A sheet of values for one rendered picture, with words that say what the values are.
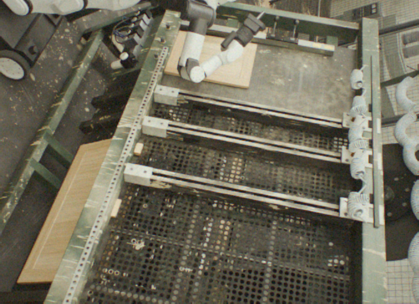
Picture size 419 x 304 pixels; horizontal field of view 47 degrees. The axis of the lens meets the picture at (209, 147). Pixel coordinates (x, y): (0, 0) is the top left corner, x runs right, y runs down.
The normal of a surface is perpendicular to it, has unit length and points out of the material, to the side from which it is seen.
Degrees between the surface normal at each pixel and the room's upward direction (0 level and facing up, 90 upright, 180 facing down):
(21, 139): 0
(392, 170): 90
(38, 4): 90
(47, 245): 90
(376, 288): 58
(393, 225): 90
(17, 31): 0
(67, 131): 0
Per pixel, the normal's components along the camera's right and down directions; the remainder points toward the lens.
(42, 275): -0.47, -0.62
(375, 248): 0.06, -0.61
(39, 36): 0.86, -0.16
